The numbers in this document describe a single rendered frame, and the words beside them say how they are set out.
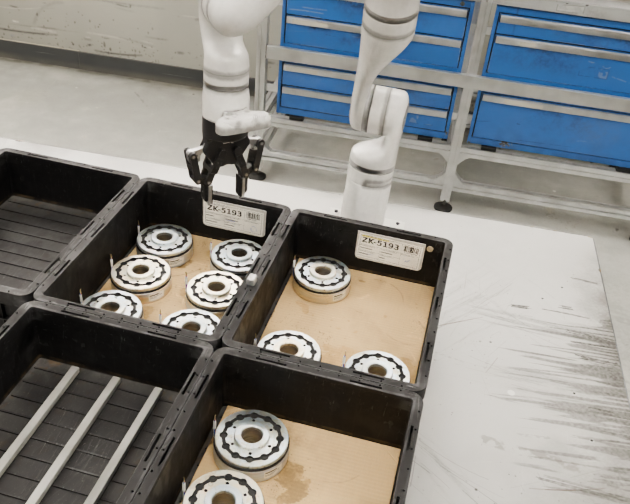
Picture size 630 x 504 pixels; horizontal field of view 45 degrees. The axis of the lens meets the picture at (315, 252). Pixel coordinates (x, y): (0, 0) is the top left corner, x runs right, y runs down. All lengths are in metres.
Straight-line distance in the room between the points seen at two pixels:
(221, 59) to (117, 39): 3.18
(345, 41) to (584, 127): 0.99
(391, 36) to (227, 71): 0.30
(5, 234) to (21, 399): 0.44
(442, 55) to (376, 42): 1.72
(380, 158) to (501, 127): 1.72
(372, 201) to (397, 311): 0.27
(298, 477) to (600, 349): 0.76
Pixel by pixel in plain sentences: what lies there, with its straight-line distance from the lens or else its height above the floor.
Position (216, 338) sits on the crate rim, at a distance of 1.10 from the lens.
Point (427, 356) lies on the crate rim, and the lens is 1.11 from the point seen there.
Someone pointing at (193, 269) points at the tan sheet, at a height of 0.83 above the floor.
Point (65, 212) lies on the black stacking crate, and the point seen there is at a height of 0.83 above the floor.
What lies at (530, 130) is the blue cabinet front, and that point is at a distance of 3.15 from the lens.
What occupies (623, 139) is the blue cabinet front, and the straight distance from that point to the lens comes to 3.21.
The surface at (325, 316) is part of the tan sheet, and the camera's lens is 1.30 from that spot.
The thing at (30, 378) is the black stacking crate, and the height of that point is 0.83.
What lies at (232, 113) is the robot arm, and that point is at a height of 1.17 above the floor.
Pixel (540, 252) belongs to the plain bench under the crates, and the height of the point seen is 0.70.
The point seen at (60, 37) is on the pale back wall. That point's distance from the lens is 4.47.
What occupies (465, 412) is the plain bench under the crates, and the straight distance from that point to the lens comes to 1.37.
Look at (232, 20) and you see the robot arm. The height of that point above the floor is 1.31.
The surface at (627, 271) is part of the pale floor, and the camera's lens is 3.22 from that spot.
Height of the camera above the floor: 1.66
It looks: 35 degrees down
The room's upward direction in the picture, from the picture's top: 6 degrees clockwise
